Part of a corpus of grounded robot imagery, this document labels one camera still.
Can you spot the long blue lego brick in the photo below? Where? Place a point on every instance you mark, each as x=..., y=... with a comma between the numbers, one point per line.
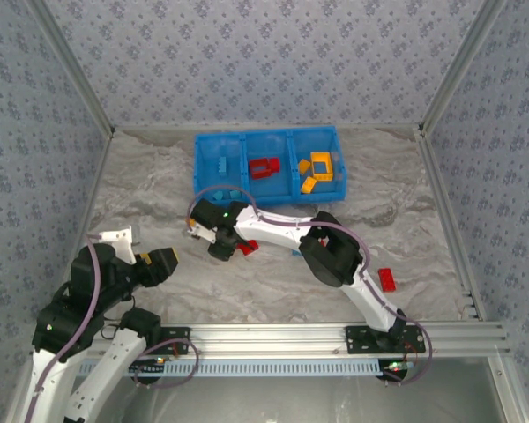
x=222, y=167

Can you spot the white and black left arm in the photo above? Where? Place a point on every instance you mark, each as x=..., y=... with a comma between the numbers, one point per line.
x=114, y=361

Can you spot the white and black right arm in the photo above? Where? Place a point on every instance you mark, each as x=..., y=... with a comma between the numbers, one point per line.
x=273, y=224

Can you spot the small blue lego brick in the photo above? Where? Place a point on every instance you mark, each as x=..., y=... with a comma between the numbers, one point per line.
x=218, y=196
x=234, y=194

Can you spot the blue three-compartment plastic bin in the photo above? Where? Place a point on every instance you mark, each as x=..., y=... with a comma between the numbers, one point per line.
x=275, y=190

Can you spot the red lego block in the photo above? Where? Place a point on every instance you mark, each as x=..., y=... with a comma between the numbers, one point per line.
x=274, y=165

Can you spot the yellow lego brick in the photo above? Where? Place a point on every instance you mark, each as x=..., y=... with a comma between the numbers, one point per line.
x=308, y=185
x=304, y=167

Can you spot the small lit controller board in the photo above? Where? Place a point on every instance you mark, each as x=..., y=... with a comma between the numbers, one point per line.
x=399, y=365
x=158, y=361

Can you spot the flat red lego brick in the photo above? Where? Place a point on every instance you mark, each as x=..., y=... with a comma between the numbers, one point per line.
x=388, y=279

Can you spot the grey metal base panel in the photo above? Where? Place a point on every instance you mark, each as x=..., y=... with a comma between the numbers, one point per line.
x=291, y=401

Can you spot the red lego window frame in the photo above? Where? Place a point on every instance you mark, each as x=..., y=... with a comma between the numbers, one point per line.
x=259, y=169

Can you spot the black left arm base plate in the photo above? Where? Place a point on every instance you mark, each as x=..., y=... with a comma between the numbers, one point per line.
x=176, y=339

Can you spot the aluminium horizontal mounting rail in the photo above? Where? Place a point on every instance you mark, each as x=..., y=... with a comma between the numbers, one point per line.
x=269, y=337

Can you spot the aluminium table edge rail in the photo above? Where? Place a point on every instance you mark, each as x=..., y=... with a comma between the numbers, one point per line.
x=158, y=128
x=449, y=220
x=99, y=176

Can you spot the yellow lego window frame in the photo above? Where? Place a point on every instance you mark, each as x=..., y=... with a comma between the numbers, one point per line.
x=313, y=167

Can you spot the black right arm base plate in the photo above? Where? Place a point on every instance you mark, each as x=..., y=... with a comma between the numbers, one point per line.
x=357, y=341

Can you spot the aluminium frame post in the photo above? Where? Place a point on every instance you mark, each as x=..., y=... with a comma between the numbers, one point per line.
x=70, y=66
x=463, y=66

